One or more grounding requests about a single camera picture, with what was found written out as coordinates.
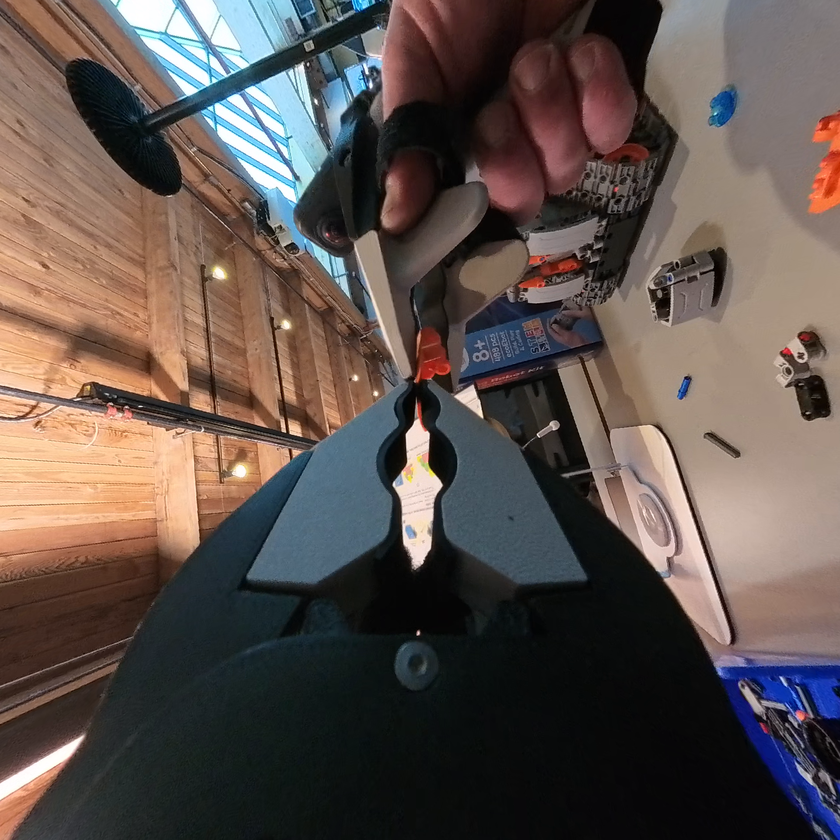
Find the black vertical pole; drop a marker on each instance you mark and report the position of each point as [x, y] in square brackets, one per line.
[124, 124]

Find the white printed instruction sheet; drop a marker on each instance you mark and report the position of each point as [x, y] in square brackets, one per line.
[417, 492]

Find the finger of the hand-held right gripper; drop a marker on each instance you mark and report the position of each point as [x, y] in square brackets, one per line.
[463, 328]
[390, 308]

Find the dark grey brick axle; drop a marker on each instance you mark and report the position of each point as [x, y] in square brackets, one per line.
[722, 445]

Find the robot kit box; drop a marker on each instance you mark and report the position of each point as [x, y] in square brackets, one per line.
[525, 348]

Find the orange wing panel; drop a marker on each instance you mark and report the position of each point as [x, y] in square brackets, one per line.
[827, 164]

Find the blue plastic bin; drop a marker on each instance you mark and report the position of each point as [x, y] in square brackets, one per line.
[787, 754]

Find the blue brick pin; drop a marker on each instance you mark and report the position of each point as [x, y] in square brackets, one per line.
[684, 387]

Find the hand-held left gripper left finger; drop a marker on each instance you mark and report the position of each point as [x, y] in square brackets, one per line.
[321, 525]

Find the tracked toy robot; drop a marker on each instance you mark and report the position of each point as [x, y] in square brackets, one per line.
[610, 197]

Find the small loose brick parts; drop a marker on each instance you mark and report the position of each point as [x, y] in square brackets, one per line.
[800, 735]

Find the grey toy brick assembly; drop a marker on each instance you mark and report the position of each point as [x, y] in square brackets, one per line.
[686, 289]

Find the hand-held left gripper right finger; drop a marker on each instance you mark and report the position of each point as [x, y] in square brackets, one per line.
[512, 525]

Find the person's right hand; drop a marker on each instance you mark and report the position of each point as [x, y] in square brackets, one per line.
[499, 79]

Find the orange brick connector piece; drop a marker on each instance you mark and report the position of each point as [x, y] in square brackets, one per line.
[432, 351]

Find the black ceiling rail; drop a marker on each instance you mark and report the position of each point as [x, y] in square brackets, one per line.
[164, 410]

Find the white security camera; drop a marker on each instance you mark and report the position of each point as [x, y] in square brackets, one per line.
[279, 226]

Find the blue round brick piece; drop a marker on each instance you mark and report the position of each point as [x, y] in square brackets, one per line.
[723, 105]

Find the small grey red brick piece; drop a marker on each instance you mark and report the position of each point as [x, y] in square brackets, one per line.
[797, 358]

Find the person's right forearm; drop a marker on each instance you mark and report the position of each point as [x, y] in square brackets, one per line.
[627, 39]

